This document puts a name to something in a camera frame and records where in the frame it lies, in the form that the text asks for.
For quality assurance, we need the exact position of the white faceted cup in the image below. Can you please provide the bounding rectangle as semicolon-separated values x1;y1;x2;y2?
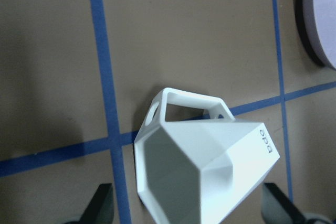
134;88;279;223

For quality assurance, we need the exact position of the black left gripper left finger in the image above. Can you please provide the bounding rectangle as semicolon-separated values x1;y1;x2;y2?
77;183;114;223

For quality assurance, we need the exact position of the lavender plate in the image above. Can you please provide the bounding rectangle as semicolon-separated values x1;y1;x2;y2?
301;0;335;70

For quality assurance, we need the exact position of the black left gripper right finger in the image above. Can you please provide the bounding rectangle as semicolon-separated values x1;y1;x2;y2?
261;183;306;224

